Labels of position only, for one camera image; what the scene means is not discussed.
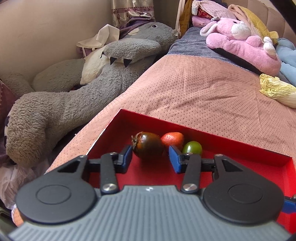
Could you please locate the small green tomato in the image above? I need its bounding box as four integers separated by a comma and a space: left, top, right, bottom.
182, 141, 203, 156

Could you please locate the white tote bag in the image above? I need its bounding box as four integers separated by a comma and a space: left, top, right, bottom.
76, 24, 120, 57

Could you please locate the napa cabbage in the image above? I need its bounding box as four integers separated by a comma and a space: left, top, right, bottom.
259, 74, 296, 109

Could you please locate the pink pillow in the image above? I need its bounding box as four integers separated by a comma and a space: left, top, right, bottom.
192, 1, 236, 28

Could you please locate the red tomato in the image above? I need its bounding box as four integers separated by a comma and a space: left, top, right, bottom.
161, 132, 185, 150

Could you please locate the pink plush rabbit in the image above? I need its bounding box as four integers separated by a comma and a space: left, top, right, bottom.
200, 18, 281, 76

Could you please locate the pink dotted bedspread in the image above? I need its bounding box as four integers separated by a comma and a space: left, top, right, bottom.
52, 55, 295, 168

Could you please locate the red shallow box tray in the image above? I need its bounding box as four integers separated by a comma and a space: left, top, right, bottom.
87, 109, 295, 197

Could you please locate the dark purple tomato in tray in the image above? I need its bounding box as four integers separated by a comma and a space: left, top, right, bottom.
131, 132, 164, 159

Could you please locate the beige padded headboard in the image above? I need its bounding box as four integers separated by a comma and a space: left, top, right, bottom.
223, 0, 295, 45

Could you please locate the patterned curtain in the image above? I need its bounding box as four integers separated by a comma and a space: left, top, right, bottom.
111, 0, 155, 29

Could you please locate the light blue blanket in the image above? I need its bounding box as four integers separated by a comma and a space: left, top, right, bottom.
276, 38, 296, 86

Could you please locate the grey plush shark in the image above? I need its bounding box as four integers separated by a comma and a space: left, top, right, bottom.
4, 22, 177, 168

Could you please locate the yellow plush blanket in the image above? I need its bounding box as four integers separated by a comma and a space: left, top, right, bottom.
228, 4, 279, 45

